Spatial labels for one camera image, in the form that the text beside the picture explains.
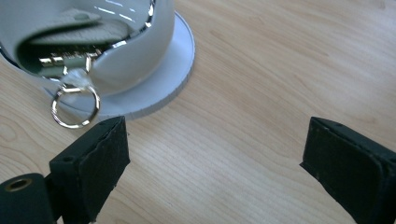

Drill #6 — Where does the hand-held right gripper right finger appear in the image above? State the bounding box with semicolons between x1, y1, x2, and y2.
299;116;396;224

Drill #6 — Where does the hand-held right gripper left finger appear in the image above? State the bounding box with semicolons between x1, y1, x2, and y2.
49;116;132;224

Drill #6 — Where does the white bowl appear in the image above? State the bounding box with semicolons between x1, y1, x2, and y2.
0;0;176;97

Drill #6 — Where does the silver key ring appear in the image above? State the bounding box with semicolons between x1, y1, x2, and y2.
18;8;133;130

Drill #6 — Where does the white ribbed wavy tray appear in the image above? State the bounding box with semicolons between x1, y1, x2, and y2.
0;11;196;121

